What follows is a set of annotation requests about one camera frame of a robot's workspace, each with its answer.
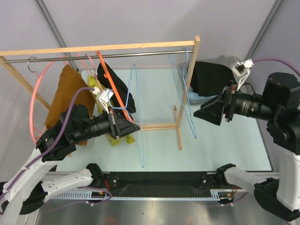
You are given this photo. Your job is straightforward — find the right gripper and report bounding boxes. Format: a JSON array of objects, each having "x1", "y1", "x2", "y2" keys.
[{"x1": 193, "y1": 80, "x2": 279, "y2": 125}]

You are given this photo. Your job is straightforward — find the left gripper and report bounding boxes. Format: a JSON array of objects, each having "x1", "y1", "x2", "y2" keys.
[{"x1": 75, "y1": 105, "x2": 141, "y2": 142}]

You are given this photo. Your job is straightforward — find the light blue trousers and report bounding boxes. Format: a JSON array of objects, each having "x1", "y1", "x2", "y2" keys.
[{"x1": 188, "y1": 86, "x2": 217, "y2": 105}]

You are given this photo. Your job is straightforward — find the black trousers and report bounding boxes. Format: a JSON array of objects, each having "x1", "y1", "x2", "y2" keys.
[
  {"x1": 97, "y1": 63, "x2": 136, "y2": 113},
  {"x1": 190, "y1": 61, "x2": 235, "y2": 97}
]

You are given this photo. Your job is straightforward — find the light blue wire hanger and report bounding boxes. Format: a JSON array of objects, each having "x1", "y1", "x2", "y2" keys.
[{"x1": 169, "y1": 48, "x2": 197, "y2": 139}]

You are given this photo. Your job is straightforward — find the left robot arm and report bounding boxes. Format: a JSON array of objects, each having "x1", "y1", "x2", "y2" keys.
[{"x1": 0, "y1": 104, "x2": 140, "y2": 215}]

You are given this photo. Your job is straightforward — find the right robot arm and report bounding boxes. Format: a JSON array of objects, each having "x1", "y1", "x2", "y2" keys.
[{"x1": 194, "y1": 72, "x2": 300, "y2": 222}]

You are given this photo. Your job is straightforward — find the yellow trousers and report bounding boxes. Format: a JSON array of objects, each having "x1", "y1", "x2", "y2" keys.
[{"x1": 87, "y1": 75, "x2": 135, "y2": 146}]

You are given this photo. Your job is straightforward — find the black trousers on orange hanger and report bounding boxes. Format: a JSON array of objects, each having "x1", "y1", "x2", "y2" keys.
[{"x1": 97, "y1": 63, "x2": 136, "y2": 113}]

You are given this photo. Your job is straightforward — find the orange plastic hanger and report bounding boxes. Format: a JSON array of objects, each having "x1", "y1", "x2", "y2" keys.
[{"x1": 96, "y1": 51, "x2": 133, "y2": 121}]

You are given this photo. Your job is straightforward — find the pink plastic hanger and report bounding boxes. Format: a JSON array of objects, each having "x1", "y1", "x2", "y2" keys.
[{"x1": 29, "y1": 61, "x2": 55, "y2": 143}]

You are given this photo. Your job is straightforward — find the clear plastic bin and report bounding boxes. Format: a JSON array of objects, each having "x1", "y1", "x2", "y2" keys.
[{"x1": 177, "y1": 55, "x2": 244, "y2": 106}]

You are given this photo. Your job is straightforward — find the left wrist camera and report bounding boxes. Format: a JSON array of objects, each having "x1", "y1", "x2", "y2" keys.
[{"x1": 92, "y1": 87, "x2": 114, "y2": 114}]

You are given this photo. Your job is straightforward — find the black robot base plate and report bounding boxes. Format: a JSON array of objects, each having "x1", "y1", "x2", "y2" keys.
[{"x1": 91, "y1": 172, "x2": 228, "y2": 197}]

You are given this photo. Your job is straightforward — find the metal clothes rail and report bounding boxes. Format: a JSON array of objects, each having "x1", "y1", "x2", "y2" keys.
[{"x1": 4, "y1": 49, "x2": 193, "y2": 64}]

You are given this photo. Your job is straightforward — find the pink wire hanger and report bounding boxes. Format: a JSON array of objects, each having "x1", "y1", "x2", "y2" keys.
[{"x1": 80, "y1": 53, "x2": 104, "y2": 90}]

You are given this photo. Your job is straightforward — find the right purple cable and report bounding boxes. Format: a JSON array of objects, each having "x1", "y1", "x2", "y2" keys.
[{"x1": 253, "y1": 57, "x2": 300, "y2": 78}]

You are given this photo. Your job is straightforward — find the white cable duct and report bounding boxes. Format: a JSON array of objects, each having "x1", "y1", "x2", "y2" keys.
[{"x1": 54, "y1": 189, "x2": 234, "y2": 202}]

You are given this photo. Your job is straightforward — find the wooden clothes rack frame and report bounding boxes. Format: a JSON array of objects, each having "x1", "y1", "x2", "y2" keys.
[{"x1": 0, "y1": 36, "x2": 201, "y2": 151}]

